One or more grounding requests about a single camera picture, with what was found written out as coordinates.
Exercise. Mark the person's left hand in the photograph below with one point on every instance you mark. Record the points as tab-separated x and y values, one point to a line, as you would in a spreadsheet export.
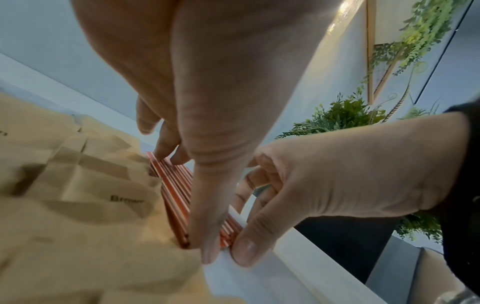
217	74

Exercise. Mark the person's right hand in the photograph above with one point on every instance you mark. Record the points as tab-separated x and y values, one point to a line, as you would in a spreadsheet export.
356	172

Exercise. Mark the red stirrer sticks bundle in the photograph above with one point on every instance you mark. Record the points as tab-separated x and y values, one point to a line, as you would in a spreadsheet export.
176	190

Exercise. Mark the rows of laid sugar packets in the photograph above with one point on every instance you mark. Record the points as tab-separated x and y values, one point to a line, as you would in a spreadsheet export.
75	207

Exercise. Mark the small green plant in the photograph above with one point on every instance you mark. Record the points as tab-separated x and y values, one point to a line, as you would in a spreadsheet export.
337	118

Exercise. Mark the black furniture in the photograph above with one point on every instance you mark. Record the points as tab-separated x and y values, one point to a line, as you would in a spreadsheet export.
345	246

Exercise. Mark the beige cushioned bench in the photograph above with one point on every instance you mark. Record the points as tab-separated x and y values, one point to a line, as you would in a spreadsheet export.
408	273

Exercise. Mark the green hanging plant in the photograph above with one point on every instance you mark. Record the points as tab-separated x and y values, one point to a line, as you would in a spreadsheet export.
416	35

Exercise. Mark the wooden wall frame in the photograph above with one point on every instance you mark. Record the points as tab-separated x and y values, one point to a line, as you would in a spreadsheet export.
371	59

